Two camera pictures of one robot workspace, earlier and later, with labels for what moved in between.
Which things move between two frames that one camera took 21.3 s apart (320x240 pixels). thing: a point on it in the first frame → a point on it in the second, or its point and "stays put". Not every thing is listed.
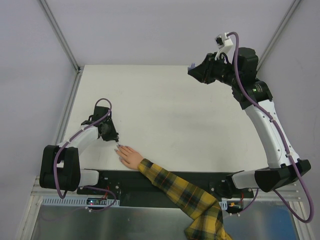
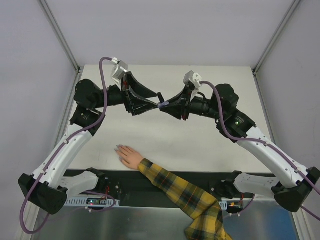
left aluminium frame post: x=62 y=38 stays put
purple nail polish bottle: x=191 y=67 → x=161 y=105
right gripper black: x=206 y=69 → x=186 y=101
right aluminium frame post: x=282 y=26 stays put
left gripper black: x=113 y=136 → x=127 y=96
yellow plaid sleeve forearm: x=203 y=206 stays put
